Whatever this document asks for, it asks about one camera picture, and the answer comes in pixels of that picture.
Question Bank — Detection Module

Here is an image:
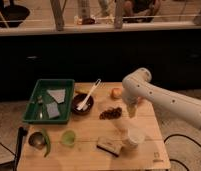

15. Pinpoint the metal spoon in tray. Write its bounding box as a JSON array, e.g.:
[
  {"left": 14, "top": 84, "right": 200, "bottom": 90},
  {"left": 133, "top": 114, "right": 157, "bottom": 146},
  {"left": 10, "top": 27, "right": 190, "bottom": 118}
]
[{"left": 37, "top": 96, "right": 43, "bottom": 119}]

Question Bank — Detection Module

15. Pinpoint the brown chalkboard eraser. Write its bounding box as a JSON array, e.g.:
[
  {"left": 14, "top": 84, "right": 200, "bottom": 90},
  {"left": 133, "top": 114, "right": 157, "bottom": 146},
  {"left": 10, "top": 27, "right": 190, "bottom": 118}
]
[{"left": 96, "top": 137, "right": 122, "bottom": 157}]

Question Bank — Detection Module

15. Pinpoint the grey cloth triangle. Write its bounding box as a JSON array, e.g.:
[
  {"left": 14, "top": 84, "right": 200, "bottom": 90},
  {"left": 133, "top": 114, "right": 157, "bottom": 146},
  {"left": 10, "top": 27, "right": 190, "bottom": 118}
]
[{"left": 47, "top": 89, "right": 66, "bottom": 104}]

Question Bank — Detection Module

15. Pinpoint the green pea pod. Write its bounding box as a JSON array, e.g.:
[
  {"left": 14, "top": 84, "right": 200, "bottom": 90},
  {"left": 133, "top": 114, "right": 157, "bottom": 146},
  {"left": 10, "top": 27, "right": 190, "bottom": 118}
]
[{"left": 41, "top": 129, "right": 51, "bottom": 157}]

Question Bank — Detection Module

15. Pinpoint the white plastic spoon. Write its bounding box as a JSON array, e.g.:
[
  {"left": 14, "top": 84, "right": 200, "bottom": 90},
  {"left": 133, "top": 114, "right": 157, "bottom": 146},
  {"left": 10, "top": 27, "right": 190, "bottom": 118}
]
[{"left": 77, "top": 79, "right": 101, "bottom": 111}]

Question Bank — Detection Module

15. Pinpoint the clear plastic cup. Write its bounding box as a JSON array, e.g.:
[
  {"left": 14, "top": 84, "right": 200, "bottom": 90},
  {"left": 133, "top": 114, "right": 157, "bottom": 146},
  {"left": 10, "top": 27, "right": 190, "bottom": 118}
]
[{"left": 122, "top": 128, "right": 145, "bottom": 149}]

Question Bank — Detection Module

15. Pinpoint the black cable on floor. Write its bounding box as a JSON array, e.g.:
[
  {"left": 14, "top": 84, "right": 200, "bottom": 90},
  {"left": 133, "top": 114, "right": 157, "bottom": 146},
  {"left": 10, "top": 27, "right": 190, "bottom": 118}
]
[{"left": 163, "top": 133, "right": 201, "bottom": 171}]

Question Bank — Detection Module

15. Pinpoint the orange bowl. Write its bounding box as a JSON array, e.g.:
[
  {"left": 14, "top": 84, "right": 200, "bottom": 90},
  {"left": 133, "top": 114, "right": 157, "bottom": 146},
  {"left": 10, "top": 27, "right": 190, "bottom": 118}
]
[{"left": 137, "top": 97, "right": 143, "bottom": 104}]

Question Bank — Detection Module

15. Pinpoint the dark brown bowl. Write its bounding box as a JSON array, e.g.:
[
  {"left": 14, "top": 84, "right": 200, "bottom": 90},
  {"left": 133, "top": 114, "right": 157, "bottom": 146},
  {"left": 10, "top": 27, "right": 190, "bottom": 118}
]
[{"left": 71, "top": 93, "right": 95, "bottom": 116}]

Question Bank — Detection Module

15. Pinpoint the dark grape bunch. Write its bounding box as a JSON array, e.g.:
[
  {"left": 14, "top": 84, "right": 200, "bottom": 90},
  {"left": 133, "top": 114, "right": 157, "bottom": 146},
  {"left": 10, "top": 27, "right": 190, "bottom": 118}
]
[{"left": 99, "top": 107, "right": 122, "bottom": 120}]

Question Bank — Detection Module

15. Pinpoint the green plastic tray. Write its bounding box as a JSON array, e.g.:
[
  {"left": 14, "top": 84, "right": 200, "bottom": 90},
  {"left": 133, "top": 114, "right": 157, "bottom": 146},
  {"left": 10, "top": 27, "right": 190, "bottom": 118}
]
[{"left": 23, "top": 79, "right": 75, "bottom": 124}]

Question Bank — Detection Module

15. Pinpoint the grey sponge square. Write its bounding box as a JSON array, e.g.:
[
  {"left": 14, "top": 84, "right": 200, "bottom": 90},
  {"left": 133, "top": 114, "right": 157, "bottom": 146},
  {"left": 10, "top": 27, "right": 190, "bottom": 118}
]
[{"left": 46, "top": 102, "right": 60, "bottom": 119}]

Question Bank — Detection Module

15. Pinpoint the small yellow apple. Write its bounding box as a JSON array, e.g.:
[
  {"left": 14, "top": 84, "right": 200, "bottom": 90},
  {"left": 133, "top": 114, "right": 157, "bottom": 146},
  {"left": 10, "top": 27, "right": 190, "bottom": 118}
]
[{"left": 110, "top": 88, "right": 122, "bottom": 99}]

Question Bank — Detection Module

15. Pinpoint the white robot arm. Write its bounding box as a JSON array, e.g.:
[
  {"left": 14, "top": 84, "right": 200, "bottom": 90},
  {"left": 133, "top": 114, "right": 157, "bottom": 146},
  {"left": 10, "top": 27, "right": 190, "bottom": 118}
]
[{"left": 122, "top": 68, "right": 201, "bottom": 131}]

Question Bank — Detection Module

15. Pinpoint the green plastic cup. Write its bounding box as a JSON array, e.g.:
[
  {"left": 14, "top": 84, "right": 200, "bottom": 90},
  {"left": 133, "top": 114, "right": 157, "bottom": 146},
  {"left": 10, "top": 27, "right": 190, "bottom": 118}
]
[{"left": 61, "top": 130, "right": 76, "bottom": 147}]

